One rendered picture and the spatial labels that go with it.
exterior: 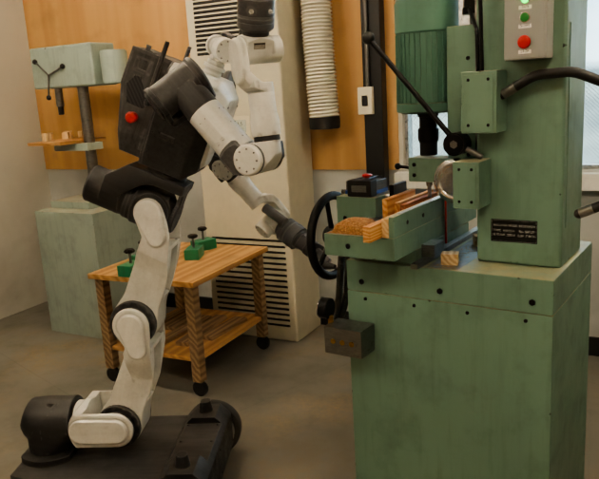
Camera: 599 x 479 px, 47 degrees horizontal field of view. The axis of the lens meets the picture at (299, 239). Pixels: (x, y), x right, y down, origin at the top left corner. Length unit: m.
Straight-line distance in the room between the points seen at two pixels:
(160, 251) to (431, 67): 0.92
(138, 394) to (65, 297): 1.89
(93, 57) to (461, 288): 2.56
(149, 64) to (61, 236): 2.13
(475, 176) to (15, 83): 3.45
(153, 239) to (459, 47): 1.00
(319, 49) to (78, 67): 1.31
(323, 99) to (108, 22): 1.53
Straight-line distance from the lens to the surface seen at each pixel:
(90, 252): 3.81
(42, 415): 2.37
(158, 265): 2.06
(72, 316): 4.06
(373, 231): 1.71
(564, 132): 1.79
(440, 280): 1.84
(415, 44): 1.94
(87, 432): 2.29
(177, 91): 1.76
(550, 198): 1.82
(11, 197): 4.61
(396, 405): 2.04
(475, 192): 1.77
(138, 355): 2.13
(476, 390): 1.91
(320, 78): 3.37
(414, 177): 2.01
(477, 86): 1.76
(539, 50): 1.74
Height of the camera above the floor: 1.29
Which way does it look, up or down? 13 degrees down
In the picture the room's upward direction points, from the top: 3 degrees counter-clockwise
